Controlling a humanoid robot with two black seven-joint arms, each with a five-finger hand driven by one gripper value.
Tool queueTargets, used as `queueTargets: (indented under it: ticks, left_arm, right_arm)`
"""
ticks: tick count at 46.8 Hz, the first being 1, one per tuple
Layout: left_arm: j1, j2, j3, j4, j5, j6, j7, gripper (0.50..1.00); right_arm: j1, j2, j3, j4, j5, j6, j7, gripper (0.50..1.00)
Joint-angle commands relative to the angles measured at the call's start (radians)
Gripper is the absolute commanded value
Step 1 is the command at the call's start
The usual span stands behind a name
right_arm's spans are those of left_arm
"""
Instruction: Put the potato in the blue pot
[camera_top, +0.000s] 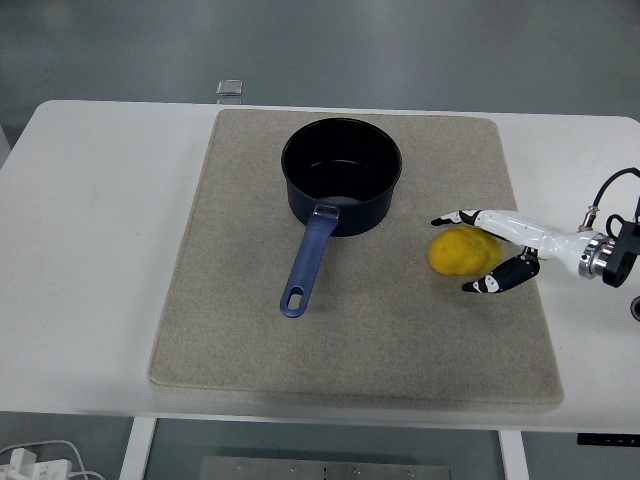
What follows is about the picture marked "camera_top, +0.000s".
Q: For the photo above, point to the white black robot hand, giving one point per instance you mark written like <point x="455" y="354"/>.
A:
<point x="520" y="230"/>

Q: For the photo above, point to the yellow potato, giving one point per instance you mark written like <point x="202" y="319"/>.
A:
<point x="462" y="251"/>

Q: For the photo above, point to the beige fabric mat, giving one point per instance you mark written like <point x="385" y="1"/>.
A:
<point x="350" y="345"/>

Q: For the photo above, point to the white table leg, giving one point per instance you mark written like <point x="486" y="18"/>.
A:
<point x="512" y="455"/>
<point x="135" y="450"/>

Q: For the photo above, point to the black table control panel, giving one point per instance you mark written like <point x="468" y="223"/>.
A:
<point x="607" y="439"/>

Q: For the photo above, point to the grey metal plate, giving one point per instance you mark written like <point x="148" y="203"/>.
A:
<point x="325" y="469"/>

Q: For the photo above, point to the small clear square box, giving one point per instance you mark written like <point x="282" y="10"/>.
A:
<point x="230" y="88"/>

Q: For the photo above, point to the white power strip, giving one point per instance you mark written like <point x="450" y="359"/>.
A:
<point x="35" y="467"/>

